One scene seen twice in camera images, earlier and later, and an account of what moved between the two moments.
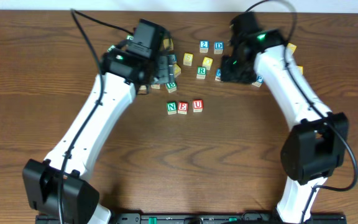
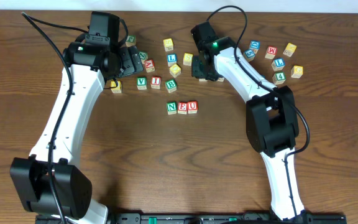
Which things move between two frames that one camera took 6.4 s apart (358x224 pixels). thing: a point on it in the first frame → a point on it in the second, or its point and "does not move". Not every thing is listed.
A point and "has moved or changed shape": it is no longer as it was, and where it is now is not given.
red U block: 197,106 has moved or changed shape
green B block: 171,87 does not move
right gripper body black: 234,72 → 198,70
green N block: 171,107 does not move
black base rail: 208,218 does not move
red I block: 156,86 does not move
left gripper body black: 165,68 → 130,62
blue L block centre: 173,59 does not move
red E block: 183,107 does not move
